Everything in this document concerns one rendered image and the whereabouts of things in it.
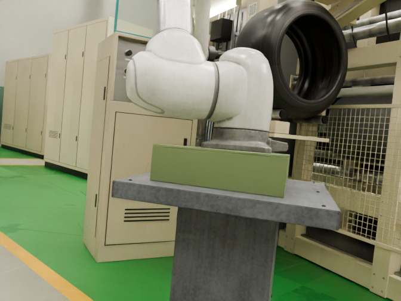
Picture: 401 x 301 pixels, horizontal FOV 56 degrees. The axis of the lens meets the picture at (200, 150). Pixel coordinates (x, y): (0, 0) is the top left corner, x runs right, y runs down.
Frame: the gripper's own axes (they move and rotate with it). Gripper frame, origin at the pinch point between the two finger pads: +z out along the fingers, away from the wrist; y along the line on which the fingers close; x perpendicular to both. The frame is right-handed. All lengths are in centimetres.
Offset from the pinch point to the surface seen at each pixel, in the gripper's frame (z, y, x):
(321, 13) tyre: 39.6, -12.6, -20.2
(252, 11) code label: 29, 31, -30
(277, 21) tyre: 12.4, -11.2, -14.5
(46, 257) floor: -89, 65, 105
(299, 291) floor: 24, -13, 121
